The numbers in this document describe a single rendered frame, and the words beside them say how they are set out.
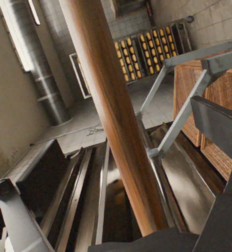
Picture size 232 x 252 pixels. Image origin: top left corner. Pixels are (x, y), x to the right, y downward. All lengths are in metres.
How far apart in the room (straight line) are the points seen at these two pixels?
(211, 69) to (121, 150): 0.44
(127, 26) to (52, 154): 5.07
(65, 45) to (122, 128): 5.17
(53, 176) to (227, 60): 0.52
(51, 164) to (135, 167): 0.07
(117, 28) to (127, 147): 5.05
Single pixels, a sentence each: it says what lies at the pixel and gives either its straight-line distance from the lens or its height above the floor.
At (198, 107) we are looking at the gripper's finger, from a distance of 0.17.
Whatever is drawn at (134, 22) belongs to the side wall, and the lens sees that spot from 5.23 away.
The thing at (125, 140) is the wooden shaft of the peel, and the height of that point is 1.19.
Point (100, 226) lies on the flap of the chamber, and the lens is 0.76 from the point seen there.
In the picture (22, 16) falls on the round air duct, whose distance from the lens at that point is 3.43.
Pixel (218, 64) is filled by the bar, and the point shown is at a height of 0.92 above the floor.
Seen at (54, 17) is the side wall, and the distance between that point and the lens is 5.47.
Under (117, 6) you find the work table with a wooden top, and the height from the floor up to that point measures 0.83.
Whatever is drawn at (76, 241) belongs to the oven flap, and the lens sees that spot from 1.02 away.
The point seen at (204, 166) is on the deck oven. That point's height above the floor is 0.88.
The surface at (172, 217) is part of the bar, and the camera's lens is 0.39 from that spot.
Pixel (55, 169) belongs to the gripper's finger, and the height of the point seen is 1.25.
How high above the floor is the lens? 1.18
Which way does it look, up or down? 6 degrees up
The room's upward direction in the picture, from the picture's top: 107 degrees counter-clockwise
